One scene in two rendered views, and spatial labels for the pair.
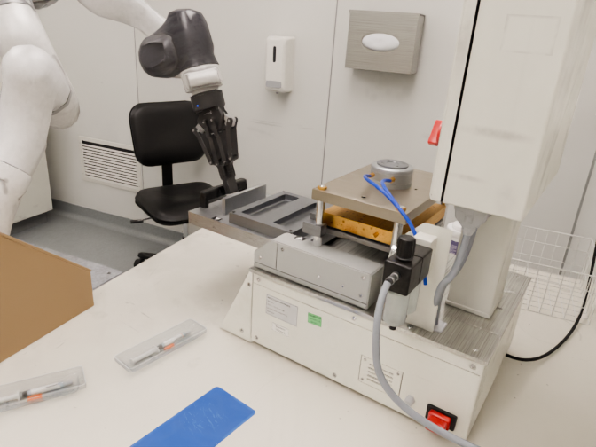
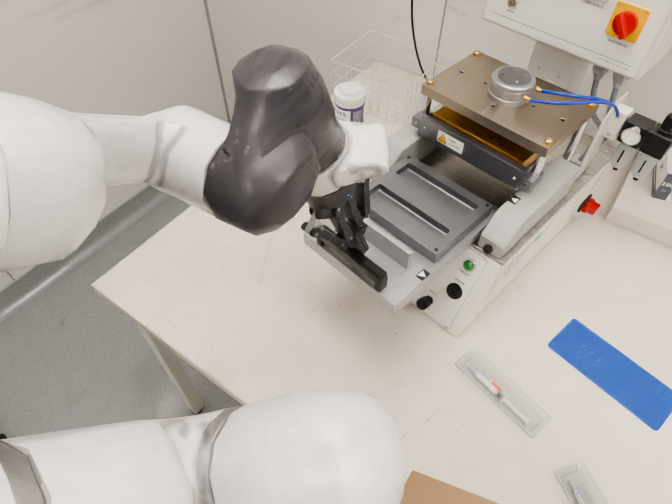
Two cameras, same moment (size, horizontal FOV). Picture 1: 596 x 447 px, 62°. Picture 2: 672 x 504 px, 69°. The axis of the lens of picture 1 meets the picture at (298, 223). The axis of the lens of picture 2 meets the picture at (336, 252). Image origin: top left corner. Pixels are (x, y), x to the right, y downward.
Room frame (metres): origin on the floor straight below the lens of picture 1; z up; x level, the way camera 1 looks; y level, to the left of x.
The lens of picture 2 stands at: (1.03, 0.68, 1.63)
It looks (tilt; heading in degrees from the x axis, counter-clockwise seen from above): 51 degrees down; 283
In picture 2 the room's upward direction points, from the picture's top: straight up
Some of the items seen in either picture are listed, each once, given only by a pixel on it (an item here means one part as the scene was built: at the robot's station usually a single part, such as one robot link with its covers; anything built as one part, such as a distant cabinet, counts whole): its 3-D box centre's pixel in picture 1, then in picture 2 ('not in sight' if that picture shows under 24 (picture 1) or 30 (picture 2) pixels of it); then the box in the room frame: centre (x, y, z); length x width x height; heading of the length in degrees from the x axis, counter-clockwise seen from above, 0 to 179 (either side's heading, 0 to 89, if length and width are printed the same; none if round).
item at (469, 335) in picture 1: (393, 273); (494, 161); (0.88, -0.20, 0.93); 0.46 x 0.35 x 0.01; 57
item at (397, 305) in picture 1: (402, 277); (639, 144); (0.64, -0.16, 1.05); 0.15 x 0.05 x 0.15; 147
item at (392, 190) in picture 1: (399, 202); (523, 103); (0.86, -0.18, 1.08); 0.31 x 0.24 x 0.13; 147
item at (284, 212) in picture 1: (286, 214); (420, 204); (1.02, 0.03, 0.98); 0.20 x 0.17 x 0.03; 147
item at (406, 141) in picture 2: not in sight; (417, 140); (1.05, -0.18, 0.96); 0.25 x 0.05 x 0.07; 57
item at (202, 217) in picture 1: (269, 214); (403, 222); (1.05, 0.07, 0.97); 0.30 x 0.22 x 0.08; 57
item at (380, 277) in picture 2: (223, 192); (350, 256); (1.12, 0.18, 0.99); 0.15 x 0.02 x 0.04; 147
